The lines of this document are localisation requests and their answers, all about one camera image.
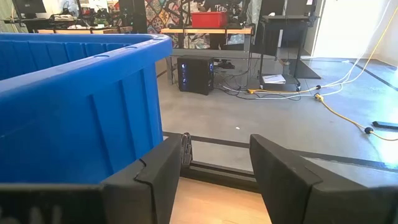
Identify black computer tower blue lights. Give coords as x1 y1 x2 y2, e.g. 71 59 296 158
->
177 55 215 96

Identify colourful patterned quilt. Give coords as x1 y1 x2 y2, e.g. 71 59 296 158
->
144 0 249 49

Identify black metal stand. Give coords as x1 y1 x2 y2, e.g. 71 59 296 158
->
254 0 322 93

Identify white paper stack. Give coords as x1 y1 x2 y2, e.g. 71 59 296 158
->
262 73 287 85

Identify black aluminium table frame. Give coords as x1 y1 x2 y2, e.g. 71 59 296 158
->
180 132 261 194

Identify red plastic box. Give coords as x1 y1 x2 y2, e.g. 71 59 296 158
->
192 11 228 29

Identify person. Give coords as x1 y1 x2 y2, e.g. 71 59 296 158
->
198 0 249 50

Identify white cable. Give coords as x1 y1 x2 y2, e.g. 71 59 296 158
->
217 0 393 101

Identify black desk monitor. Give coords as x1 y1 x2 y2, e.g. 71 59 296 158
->
11 0 47 19

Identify black power strip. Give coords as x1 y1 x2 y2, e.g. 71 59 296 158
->
372 120 398 131

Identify wooden top grey workbench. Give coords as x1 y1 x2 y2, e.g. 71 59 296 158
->
160 26 254 86

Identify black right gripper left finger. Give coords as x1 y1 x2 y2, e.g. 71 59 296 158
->
0 133 183 224

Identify blue plastic bin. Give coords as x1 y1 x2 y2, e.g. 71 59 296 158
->
0 32 174 185

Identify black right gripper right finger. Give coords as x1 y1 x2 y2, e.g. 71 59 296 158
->
249 134 398 224

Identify yellow extension cable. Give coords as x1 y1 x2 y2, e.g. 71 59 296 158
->
247 6 398 142

